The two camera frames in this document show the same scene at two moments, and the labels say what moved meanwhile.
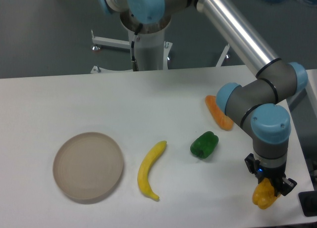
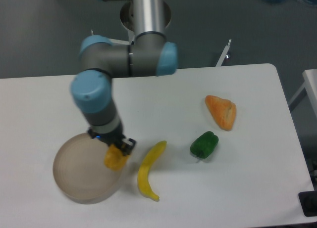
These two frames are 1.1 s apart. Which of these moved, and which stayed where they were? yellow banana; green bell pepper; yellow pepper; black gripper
Moved: black gripper; yellow pepper
Stayed: yellow banana; green bell pepper
